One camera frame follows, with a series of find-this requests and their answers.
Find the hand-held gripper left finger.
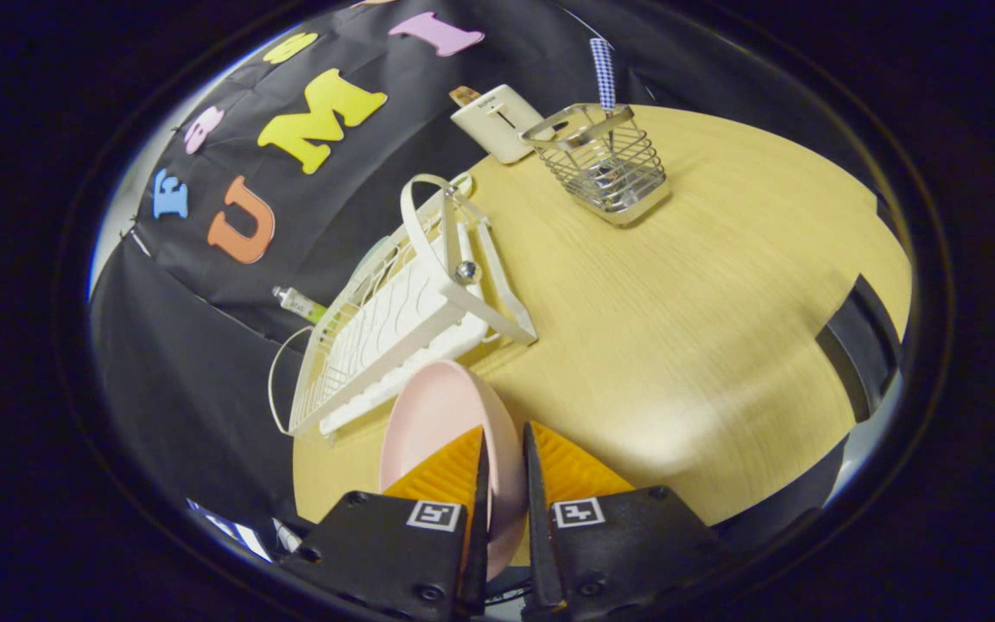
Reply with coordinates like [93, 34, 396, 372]
[277, 425, 491, 619]

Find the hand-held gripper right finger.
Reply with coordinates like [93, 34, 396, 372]
[522, 421, 723, 621]

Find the pink plate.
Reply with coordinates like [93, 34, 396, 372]
[378, 359, 529, 581]

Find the white dish rack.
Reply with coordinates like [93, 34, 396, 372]
[269, 173, 540, 440]

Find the metal wire basket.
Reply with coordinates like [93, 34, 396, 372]
[520, 103, 672, 228]

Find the blue checkered handle spoon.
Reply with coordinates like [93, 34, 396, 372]
[589, 37, 637, 191]

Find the green squeeze bottle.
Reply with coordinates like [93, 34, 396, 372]
[271, 286, 330, 326]

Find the black chair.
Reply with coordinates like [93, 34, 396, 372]
[815, 275, 904, 424]

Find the white toaster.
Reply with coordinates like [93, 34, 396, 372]
[450, 84, 546, 166]

